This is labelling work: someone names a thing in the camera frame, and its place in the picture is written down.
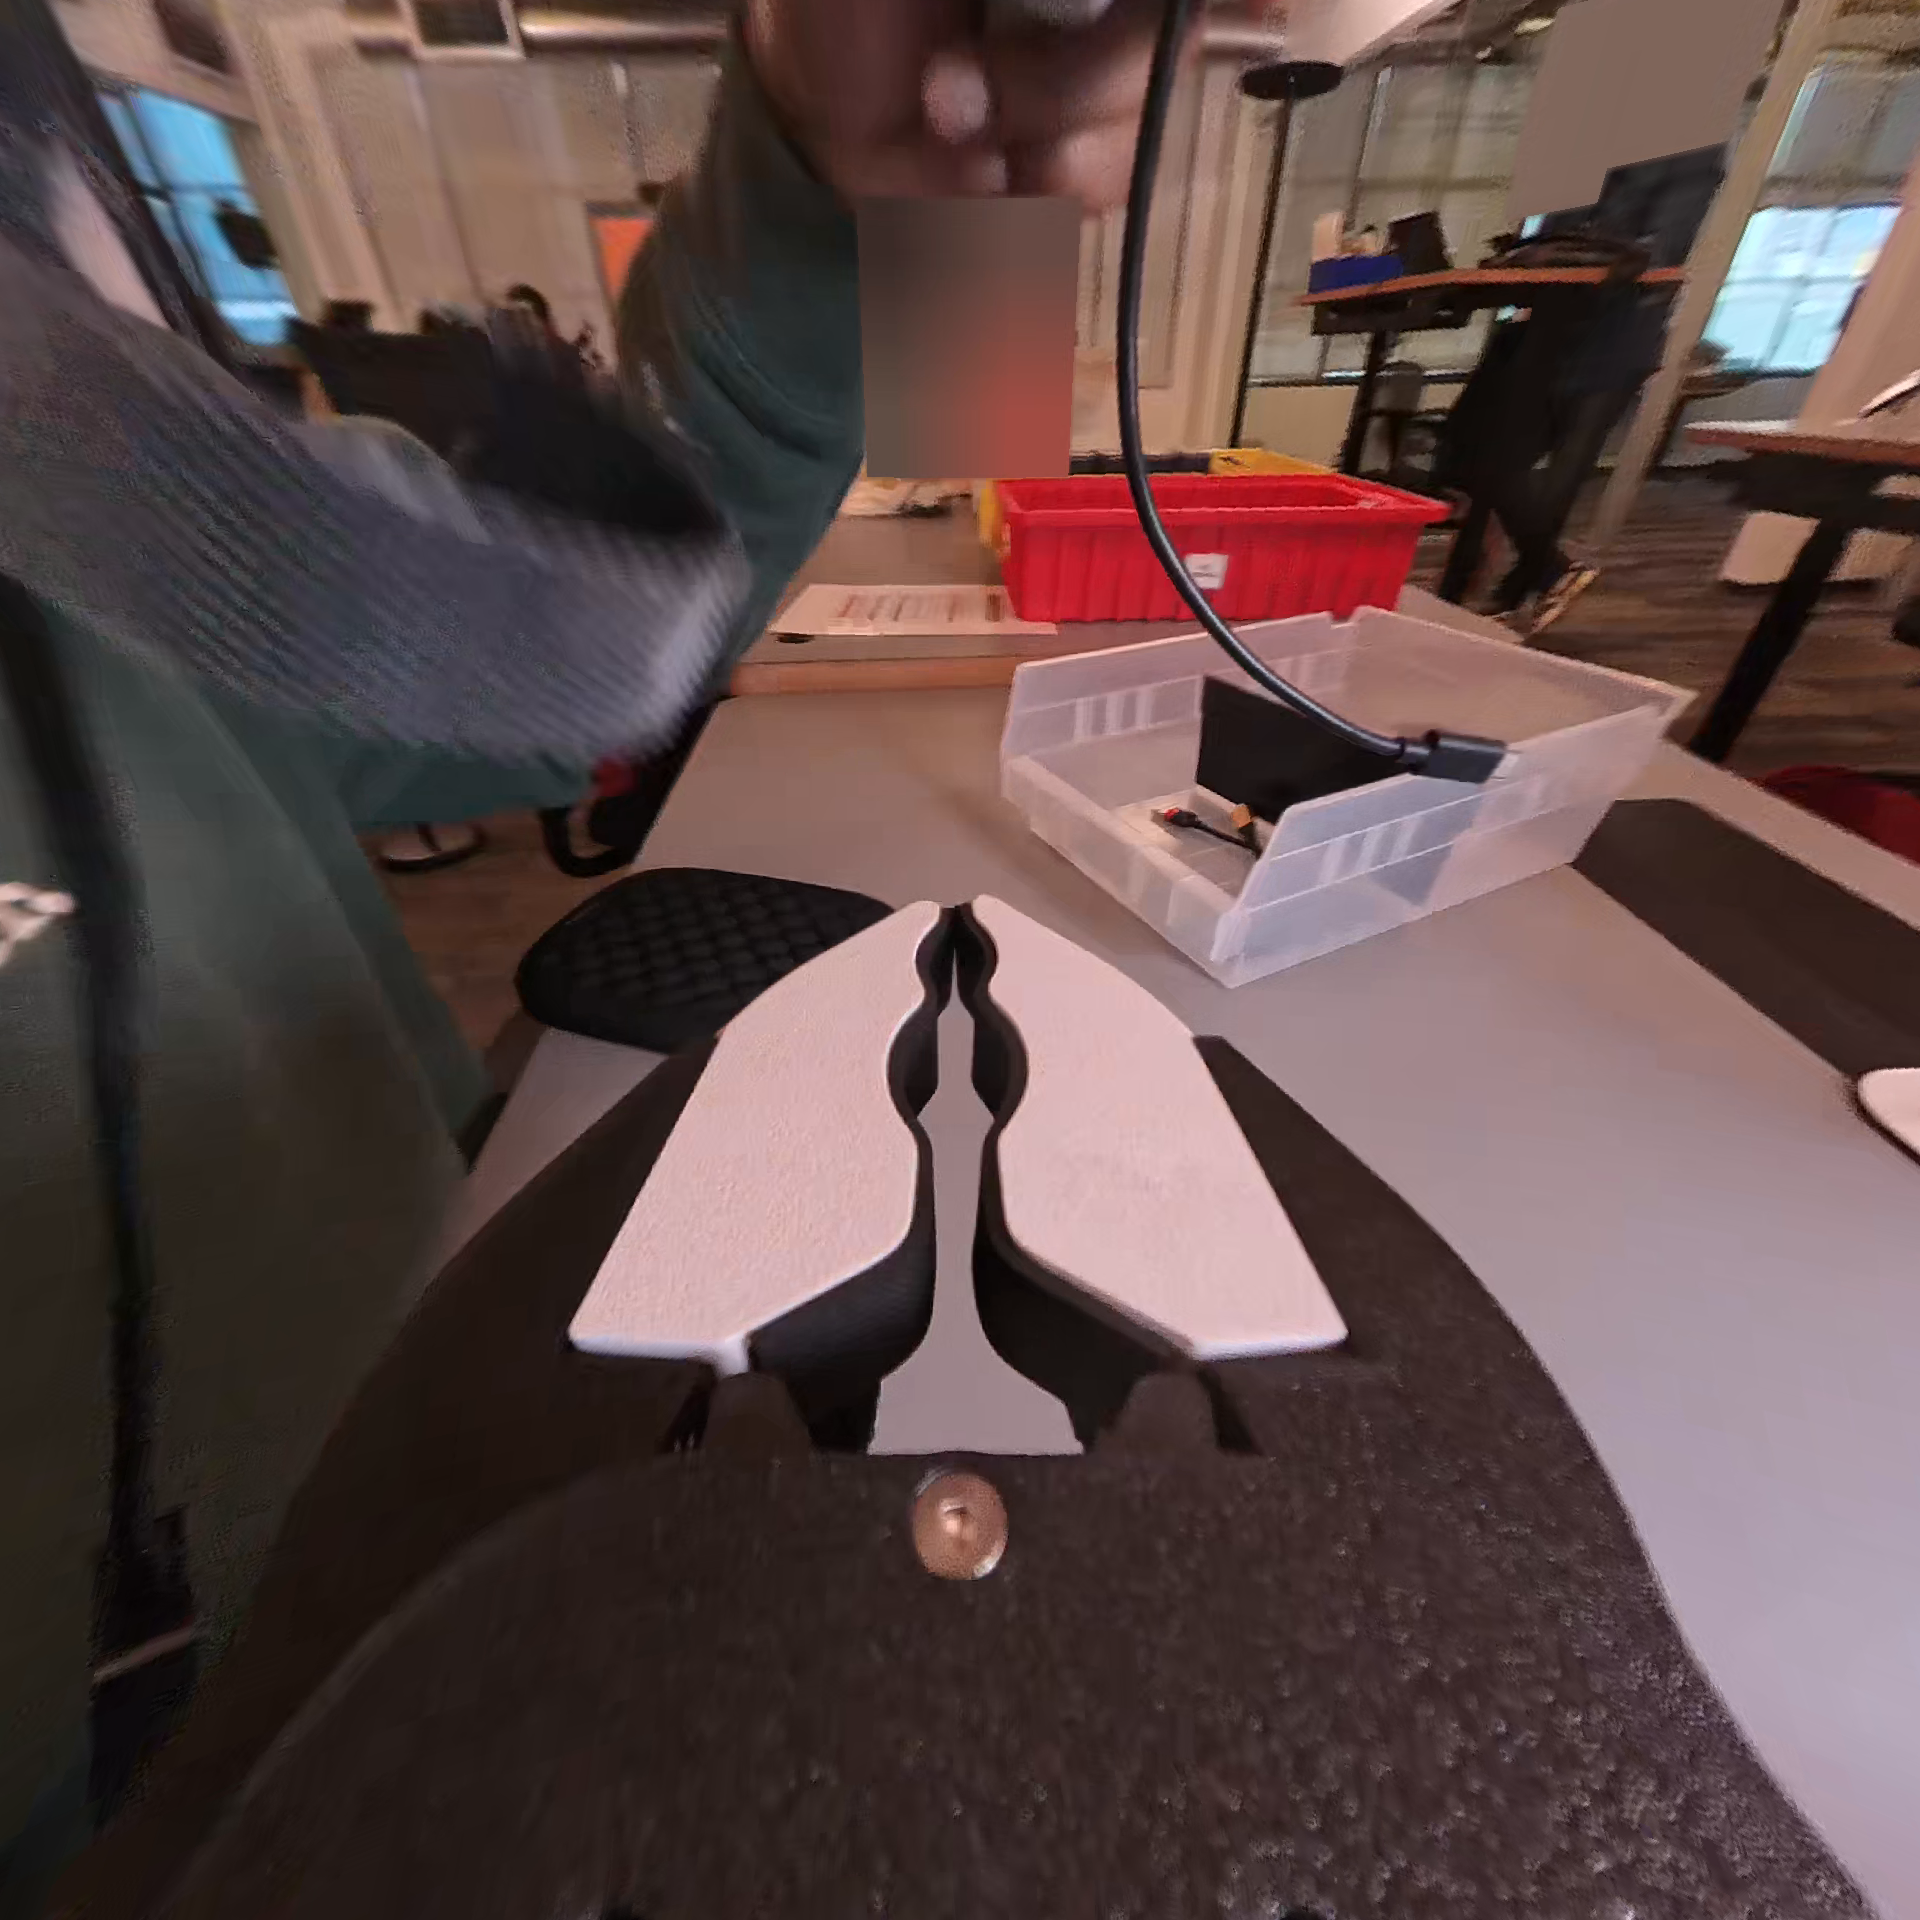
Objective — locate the wooden standing desk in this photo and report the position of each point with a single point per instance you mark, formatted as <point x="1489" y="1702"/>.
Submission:
<point x="1440" y="282"/>

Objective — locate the person's left hand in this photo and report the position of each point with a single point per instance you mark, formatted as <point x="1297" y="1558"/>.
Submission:
<point x="959" y="137"/>

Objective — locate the person's left forearm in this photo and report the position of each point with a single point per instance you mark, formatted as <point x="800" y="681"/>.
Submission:
<point x="766" y="379"/>

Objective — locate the wooden desk with black legs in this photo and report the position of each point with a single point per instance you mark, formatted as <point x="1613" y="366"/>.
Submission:
<point x="1801" y="443"/>

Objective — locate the small blue crate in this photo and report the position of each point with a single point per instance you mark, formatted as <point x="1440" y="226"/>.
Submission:
<point x="1353" y="274"/>

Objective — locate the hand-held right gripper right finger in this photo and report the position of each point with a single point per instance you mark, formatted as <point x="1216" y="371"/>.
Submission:
<point x="1152" y="1181"/>

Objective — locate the red plastic bin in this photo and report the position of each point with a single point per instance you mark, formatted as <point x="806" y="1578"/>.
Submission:
<point x="1110" y="563"/>

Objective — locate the yellow plastic bin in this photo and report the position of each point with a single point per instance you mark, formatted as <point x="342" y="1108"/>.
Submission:
<point x="1274" y="461"/>

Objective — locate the clear plastic bin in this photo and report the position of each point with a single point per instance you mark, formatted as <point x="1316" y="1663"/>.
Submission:
<point x="1082" y="734"/>

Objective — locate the black floor lamp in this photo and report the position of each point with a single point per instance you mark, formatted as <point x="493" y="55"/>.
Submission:
<point x="1271" y="273"/>

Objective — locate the orange wall display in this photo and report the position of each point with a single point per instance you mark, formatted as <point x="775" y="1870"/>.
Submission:
<point x="623" y="256"/>

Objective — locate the white printed sheet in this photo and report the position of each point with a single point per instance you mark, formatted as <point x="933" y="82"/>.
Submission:
<point x="901" y="610"/>

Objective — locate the black bin divider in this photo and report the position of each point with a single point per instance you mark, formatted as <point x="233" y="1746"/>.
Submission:
<point x="1257" y="749"/>

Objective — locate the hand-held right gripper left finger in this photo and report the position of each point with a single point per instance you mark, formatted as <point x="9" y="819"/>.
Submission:
<point x="766" y="1172"/>

